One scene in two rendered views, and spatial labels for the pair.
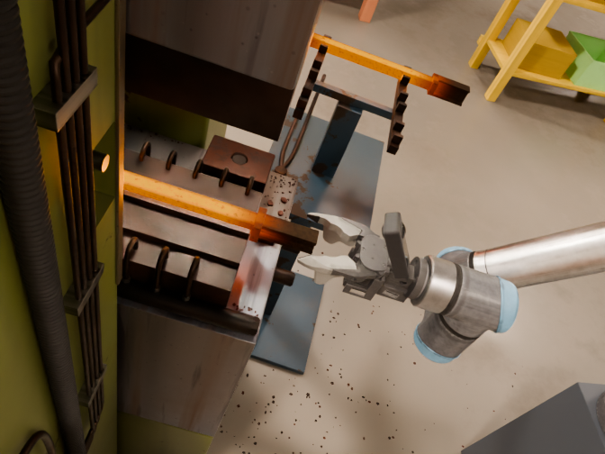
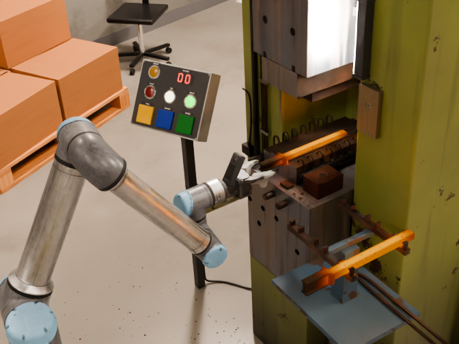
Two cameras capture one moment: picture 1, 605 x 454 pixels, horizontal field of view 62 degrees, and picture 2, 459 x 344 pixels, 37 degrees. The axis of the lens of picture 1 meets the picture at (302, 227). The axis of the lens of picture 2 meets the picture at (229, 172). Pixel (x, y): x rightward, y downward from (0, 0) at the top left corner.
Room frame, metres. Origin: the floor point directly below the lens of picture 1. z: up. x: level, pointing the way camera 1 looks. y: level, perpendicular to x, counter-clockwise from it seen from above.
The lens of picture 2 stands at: (2.41, -1.03, 2.34)
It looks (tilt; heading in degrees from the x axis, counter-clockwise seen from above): 33 degrees down; 155
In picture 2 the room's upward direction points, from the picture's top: 3 degrees counter-clockwise
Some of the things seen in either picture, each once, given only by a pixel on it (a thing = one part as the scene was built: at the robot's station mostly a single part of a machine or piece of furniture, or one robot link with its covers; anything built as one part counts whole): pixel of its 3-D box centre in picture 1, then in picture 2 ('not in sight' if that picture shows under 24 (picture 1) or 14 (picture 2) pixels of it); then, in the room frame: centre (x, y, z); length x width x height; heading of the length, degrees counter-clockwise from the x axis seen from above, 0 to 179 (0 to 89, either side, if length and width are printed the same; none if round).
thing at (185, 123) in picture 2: not in sight; (185, 124); (0.11, -0.14, 1.01); 0.07 x 0.05 x 0.07; 33
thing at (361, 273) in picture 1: (355, 267); not in sight; (0.52, -0.10, 1.00); 0.09 x 0.05 x 0.02; 121
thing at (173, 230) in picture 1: (117, 209); (322, 147); (0.47, 0.28, 0.96); 0.42 x 0.20 x 0.09; 98
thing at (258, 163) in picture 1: (236, 170); (323, 181); (0.67, 0.15, 0.95); 0.12 x 0.09 x 0.07; 98
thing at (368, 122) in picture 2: not in sight; (369, 110); (0.80, 0.24, 1.27); 0.09 x 0.02 x 0.17; 8
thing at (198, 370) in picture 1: (123, 273); (331, 207); (0.53, 0.30, 0.69); 0.56 x 0.38 x 0.45; 98
